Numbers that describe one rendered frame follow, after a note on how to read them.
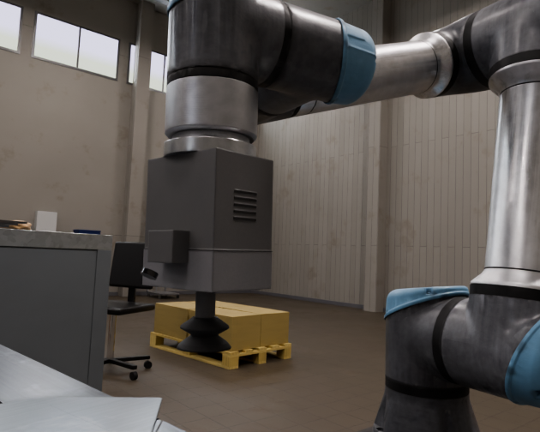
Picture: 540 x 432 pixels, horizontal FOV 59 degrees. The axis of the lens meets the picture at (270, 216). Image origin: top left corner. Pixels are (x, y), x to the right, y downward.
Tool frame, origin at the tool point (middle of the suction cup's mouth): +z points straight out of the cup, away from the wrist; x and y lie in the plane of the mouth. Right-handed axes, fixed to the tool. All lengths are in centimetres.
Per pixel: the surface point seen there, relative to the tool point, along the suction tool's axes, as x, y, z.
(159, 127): 626, -892, -289
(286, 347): 349, -273, 88
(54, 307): 29, -88, 7
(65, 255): 31, -87, -6
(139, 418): 0.1, -8.6, 7.6
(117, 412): -0.5, -11.2, 7.6
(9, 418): -8.2, -15.9, 7.4
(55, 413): -4.7, -14.6, 7.5
